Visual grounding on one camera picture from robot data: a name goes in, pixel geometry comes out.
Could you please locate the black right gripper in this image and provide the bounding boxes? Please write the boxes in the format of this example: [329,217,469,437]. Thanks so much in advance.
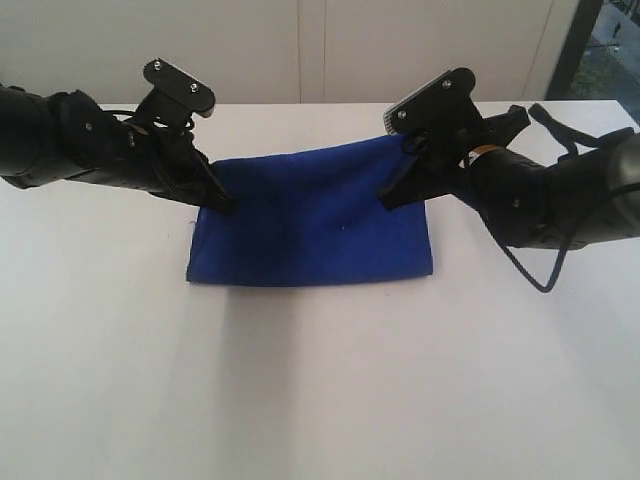
[377,112,550,249]

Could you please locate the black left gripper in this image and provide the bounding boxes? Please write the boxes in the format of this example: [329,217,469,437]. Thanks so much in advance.
[49,90,236,215]

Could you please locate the blue towel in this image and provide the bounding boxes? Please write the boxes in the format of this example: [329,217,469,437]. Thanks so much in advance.
[186,135,434,287]

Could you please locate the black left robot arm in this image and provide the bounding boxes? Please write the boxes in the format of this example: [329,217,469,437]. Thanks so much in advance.
[1,86,236,215]

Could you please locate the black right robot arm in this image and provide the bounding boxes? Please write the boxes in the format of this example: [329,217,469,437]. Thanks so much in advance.
[379,104,639,250]

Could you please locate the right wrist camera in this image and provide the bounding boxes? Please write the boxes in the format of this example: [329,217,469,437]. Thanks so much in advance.
[383,67,489,139]

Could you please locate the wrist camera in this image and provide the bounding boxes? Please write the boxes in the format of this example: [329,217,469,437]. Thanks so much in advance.
[133,58,216,129]
[383,67,489,139]

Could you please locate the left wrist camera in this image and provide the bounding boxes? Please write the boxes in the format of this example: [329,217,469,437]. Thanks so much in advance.
[133,58,216,129]

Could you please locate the black right camera cable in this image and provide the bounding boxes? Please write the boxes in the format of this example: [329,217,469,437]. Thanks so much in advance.
[399,102,640,294]

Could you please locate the black window frame post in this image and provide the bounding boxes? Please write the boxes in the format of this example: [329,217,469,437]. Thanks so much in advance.
[544,0,604,100]

